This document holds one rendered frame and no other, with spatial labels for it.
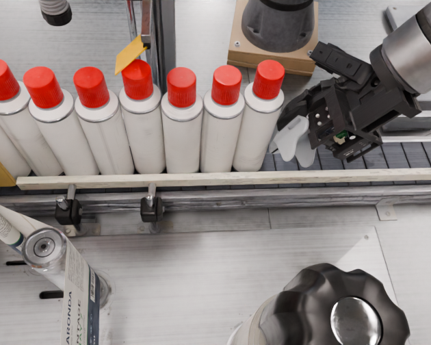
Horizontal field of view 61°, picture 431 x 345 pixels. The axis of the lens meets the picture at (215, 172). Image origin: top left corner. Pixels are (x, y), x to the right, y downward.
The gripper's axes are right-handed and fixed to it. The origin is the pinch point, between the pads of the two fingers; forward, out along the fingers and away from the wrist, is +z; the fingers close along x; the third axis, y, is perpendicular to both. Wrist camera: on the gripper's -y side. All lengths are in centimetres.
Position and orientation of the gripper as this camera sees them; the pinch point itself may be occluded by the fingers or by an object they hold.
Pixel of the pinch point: (276, 143)
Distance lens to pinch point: 56.7
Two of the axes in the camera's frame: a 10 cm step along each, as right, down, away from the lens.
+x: 8.3, 2.3, 5.1
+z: -5.6, 4.4, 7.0
